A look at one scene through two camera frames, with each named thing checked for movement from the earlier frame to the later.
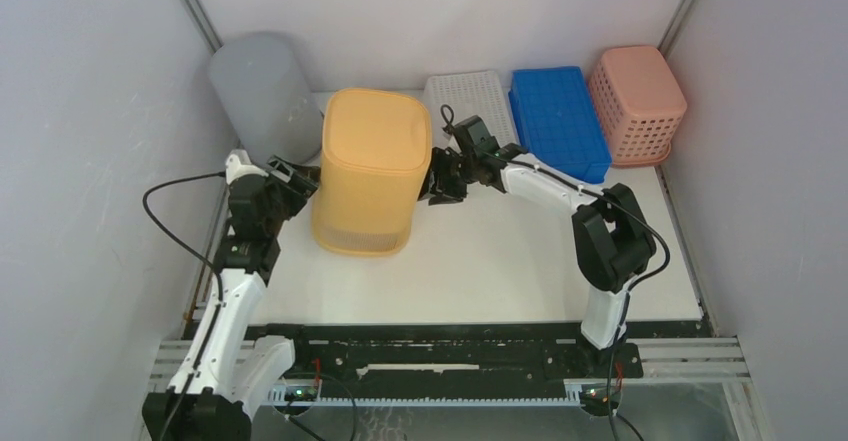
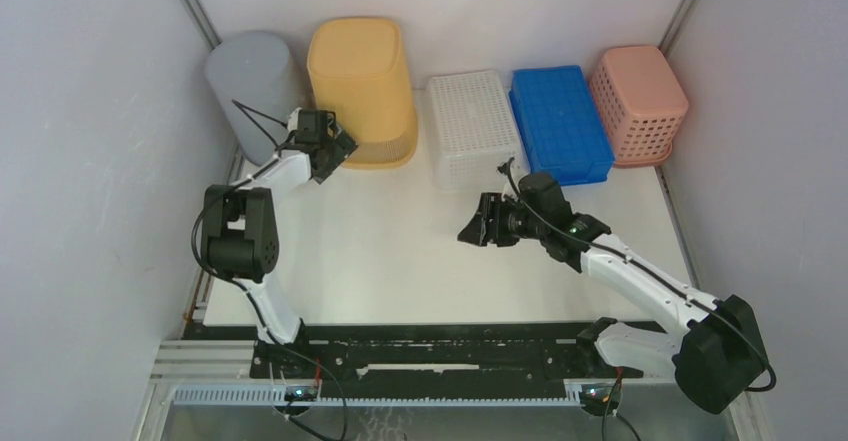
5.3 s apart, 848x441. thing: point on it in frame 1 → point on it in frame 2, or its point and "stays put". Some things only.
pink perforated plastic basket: [639, 102] stays put
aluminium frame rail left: [212, 40] stays put
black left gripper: [305, 182] → [343, 148]
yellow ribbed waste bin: [374, 170] → [357, 74]
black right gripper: [443, 193] → [479, 231]
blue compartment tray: [558, 122] stays put
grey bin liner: [267, 98] stays put
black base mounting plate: [464, 356] stays put
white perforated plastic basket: [456, 98] stays put
